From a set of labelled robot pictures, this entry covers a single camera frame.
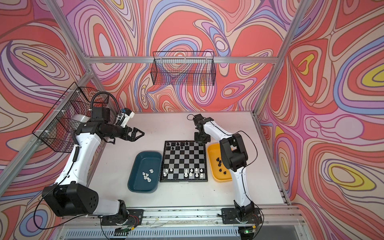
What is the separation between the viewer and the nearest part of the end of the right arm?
2.49 feet

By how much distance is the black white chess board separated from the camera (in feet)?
2.83

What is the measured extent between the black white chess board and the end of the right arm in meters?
0.04
